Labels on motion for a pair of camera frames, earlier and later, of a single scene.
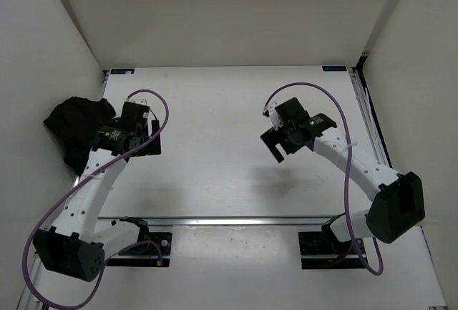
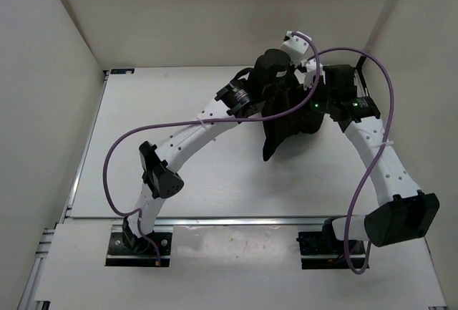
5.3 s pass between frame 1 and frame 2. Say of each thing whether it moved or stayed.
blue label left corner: stayed
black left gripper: moved
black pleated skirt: moved
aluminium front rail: stayed
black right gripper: moved
